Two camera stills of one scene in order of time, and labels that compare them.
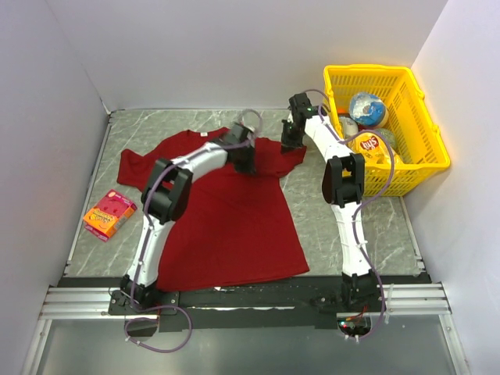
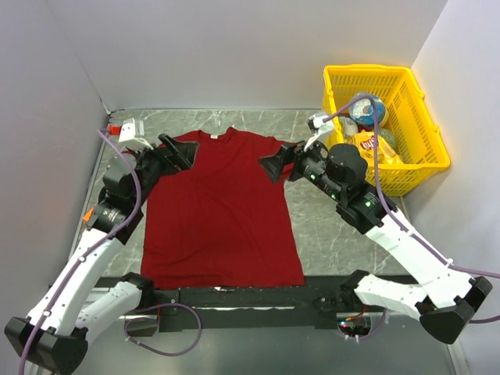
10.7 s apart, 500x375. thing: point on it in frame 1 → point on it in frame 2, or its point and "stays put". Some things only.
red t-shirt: x=237 y=226 stays put
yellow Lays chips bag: x=373 y=148 stays put
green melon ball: x=389 y=137 stays put
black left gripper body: x=246 y=162 → x=153 y=164
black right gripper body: x=291 y=137 → x=308 y=163
